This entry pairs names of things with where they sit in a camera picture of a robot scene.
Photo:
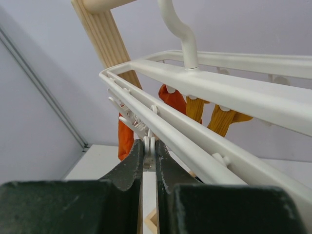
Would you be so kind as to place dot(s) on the yellow sock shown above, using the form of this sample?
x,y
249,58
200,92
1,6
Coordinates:
x,y
194,108
221,120

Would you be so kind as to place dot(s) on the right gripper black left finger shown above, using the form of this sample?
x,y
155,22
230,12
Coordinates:
x,y
51,207

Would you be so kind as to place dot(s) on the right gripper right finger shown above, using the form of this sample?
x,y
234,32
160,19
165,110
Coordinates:
x,y
185,205

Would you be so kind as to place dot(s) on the wooden drying rack frame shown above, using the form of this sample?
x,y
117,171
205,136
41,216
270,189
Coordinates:
x,y
107,41

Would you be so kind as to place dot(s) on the white plastic clip hanger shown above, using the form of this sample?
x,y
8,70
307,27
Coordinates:
x,y
214,159

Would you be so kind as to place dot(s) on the orange sock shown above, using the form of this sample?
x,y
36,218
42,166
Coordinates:
x,y
175,100
125,140

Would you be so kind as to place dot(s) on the aluminium corner frame post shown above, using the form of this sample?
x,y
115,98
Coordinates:
x,y
41,87

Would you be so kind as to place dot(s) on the orange sock far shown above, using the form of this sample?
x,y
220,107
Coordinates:
x,y
125,140

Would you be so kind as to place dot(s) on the orange sock near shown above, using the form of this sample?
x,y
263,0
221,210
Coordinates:
x,y
175,100

